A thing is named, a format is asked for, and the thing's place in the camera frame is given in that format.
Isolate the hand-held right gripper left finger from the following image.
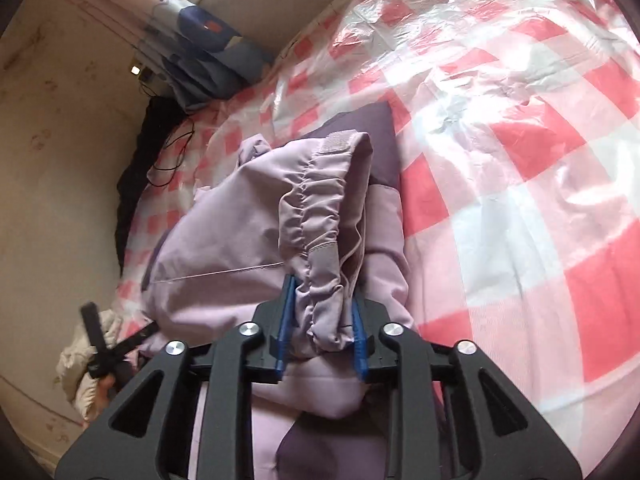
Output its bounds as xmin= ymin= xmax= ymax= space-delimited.
xmin=54 ymin=275 xmax=301 ymax=480

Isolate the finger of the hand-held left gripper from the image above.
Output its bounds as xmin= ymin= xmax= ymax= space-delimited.
xmin=80 ymin=302 xmax=162 ymax=392

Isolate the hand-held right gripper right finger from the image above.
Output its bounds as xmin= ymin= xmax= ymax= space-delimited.
xmin=350 ymin=296 xmax=584 ymax=480

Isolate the lilac and purple jacket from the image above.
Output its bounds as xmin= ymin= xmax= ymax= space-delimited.
xmin=140 ymin=100 xmax=446 ymax=480

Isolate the cream padded cloth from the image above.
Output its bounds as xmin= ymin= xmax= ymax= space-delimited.
xmin=55 ymin=309 xmax=147 ymax=423

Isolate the black cloth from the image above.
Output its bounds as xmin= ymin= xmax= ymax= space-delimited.
xmin=114 ymin=94 xmax=197 ymax=273

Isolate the red checked bed sheet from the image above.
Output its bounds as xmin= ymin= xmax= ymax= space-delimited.
xmin=115 ymin=0 xmax=640 ymax=466

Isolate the small white charger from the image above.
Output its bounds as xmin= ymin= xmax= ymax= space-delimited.
xmin=130 ymin=62 xmax=157 ymax=86

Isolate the blue patterned quilt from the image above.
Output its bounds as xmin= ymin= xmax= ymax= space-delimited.
xmin=134 ymin=0 xmax=276 ymax=117

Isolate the clear plastic sheet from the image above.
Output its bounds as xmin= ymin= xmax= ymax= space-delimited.
xmin=257 ymin=0 xmax=640 ymax=436

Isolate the black cable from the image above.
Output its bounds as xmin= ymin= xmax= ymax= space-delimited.
xmin=139 ymin=82 xmax=199 ymax=187

